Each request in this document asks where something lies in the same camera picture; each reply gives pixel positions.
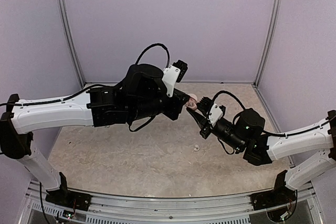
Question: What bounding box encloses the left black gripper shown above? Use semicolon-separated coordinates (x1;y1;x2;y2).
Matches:
129;89;191;122

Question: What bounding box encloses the pink earbud charging case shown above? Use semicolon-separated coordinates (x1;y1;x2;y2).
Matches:
185;93;197;111

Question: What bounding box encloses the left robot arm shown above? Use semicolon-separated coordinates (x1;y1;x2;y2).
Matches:
1;61;189;206

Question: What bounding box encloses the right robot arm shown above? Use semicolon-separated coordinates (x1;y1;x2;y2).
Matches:
187;97;335;205

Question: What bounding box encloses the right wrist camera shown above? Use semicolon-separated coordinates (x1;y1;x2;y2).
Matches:
206;103;226;127

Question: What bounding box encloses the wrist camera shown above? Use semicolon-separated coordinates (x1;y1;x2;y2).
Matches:
162;60;188;98
206;103;226;127

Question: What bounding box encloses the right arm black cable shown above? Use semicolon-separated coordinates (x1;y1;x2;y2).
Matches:
209;90;336;138

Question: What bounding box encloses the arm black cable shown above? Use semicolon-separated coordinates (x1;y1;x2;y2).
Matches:
0;42;171;108
209;90;336;138

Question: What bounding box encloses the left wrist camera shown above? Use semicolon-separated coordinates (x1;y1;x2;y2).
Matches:
162;60;188;98

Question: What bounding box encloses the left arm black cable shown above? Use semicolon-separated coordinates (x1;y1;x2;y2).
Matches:
0;42;171;108

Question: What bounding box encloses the front aluminium rail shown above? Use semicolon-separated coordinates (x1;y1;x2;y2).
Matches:
15;180;325;223

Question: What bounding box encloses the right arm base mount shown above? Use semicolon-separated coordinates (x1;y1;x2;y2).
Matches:
250;170;297;210

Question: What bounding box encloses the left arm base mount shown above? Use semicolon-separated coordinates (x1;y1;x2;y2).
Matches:
46;172;92;211

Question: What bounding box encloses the right aluminium frame post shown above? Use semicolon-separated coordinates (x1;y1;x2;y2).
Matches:
254;0;281;89

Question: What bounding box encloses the aluminium frame post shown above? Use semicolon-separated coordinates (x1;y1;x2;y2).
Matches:
57;0;86;88
254;0;281;89

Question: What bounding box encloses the left aluminium frame post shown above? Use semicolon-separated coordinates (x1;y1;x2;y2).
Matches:
57;0;86;88

